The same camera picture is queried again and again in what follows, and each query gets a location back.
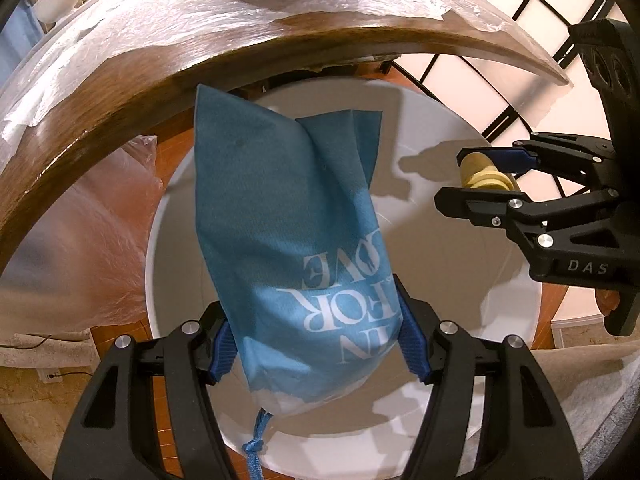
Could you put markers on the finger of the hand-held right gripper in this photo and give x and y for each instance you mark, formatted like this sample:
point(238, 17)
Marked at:
point(480, 205)
point(515, 159)

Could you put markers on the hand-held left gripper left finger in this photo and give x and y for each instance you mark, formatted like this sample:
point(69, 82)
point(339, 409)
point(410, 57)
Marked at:
point(226, 347)

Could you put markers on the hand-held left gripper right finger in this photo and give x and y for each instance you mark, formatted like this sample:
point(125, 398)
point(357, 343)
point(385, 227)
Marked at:
point(412, 345)

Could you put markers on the beige ribbed spool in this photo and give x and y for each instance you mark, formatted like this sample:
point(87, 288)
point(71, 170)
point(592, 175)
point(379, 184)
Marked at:
point(482, 172)

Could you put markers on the white round waste bin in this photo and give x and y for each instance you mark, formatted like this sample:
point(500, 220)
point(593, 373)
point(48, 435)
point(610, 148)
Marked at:
point(440, 270)

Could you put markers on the black framed glass door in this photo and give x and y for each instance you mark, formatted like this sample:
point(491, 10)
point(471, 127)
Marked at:
point(500, 85)

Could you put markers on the grey fluffy rug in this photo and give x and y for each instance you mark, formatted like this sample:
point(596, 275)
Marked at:
point(45, 355)

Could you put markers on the wooden table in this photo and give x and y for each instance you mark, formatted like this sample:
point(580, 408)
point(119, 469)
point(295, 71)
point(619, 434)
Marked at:
point(100, 110)

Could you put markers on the clear plastic table cover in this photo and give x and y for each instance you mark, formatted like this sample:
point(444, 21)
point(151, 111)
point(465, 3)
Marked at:
point(200, 20)

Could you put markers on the blue curtain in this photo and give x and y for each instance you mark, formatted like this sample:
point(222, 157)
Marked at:
point(15, 27)

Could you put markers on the white wall outlet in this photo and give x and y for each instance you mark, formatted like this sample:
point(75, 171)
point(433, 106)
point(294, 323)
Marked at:
point(52, 376)

